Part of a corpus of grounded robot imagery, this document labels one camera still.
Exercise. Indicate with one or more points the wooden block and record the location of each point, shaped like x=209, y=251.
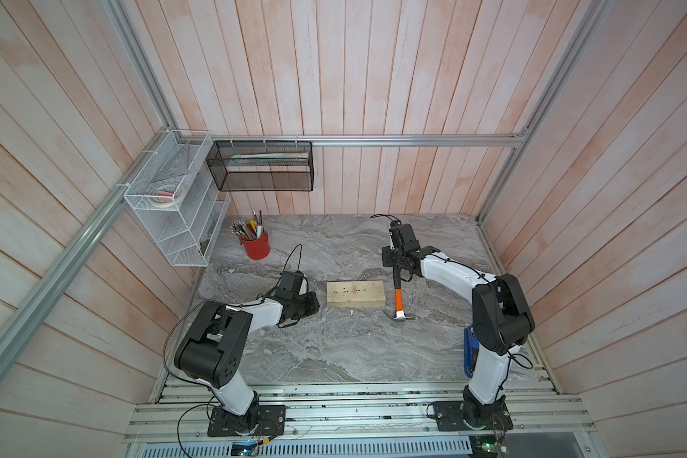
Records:
x=356, y=294

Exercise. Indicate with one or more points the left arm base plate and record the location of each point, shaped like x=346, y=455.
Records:
x=265, y=421

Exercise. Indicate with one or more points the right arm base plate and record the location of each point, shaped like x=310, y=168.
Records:
x=471, y=416

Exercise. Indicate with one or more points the blue object on table edge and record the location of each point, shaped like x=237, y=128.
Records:
x=471, y=348

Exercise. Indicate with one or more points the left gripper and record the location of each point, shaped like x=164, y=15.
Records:
x=313, y=307

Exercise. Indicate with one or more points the pens and pencils bundle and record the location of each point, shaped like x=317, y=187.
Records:
x=249, y=230

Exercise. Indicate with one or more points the orange black claw hammer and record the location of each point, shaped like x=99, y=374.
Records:
x=399, y=313

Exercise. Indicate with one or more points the red pen cup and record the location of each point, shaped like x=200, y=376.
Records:
x=257, y=249

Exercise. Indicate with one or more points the white wire mesh shelf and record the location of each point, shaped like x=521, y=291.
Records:
x=185, y=234

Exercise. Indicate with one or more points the black mesh basket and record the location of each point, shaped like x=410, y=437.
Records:
x=262, y=165

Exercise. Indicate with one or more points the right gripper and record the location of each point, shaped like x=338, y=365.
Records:
x=385, y=251

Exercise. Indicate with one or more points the tape roll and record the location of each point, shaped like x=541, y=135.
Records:
x=166, y=195

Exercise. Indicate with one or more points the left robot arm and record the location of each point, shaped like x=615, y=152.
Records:
x=211, y=350

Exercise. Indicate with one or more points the horizontal aluminium rail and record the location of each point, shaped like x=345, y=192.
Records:
x=344, y=141

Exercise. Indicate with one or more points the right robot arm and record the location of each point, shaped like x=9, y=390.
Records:
x=502, y=323

